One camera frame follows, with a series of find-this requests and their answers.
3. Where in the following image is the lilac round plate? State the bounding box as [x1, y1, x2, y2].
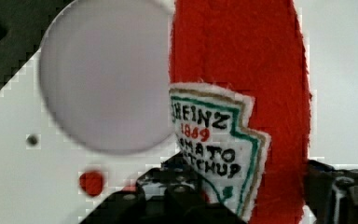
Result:
[39, 0, 173, 154]

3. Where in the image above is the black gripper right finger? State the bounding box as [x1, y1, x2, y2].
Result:
[304, 160, 358, 224]

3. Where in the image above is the dark red toy strawberry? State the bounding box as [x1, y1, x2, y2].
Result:
[79, 171, 104, 197]

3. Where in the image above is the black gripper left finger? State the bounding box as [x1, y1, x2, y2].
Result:
[79, 153, 246, 224]

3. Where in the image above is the red plush ketchup bottle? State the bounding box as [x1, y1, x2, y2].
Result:
[170, 0, 310, 224]

